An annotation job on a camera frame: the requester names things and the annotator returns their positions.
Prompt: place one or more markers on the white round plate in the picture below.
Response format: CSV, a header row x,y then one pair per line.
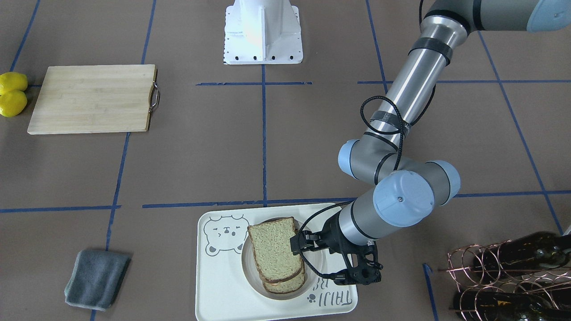
x,y
255,281

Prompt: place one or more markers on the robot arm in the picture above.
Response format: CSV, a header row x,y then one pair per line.
x,y
404,191

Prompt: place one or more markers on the brown wine bottle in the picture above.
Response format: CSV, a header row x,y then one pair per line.
x,y
520,257
490,304

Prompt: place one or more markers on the cream bear tray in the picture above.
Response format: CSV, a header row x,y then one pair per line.
x,y
222,291

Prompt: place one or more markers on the bamboo cutting board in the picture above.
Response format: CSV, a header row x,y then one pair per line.
x,y
95,99

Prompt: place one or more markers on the bread slice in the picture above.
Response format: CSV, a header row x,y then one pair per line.
x,y
271,244
288,286

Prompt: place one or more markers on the yellow lemon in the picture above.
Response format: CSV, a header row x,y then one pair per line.
x,y
12,103
11,81

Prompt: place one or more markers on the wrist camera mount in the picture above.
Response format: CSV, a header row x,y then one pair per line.
x,y
366,271

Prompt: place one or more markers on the copper wire bottle rack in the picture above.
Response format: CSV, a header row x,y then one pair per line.
x,y
459,268

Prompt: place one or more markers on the grey folded cloth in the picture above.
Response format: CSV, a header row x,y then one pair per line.
x,y
96,279

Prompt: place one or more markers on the yellow lemon near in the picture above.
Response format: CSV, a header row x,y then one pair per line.
x,y
12,103

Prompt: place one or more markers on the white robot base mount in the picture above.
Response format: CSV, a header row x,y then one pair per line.
x,y
262,32

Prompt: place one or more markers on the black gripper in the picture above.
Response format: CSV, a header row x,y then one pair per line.
x,y
330,235

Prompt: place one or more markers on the yellow lemon far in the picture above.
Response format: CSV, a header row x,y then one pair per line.
x,y
11,81

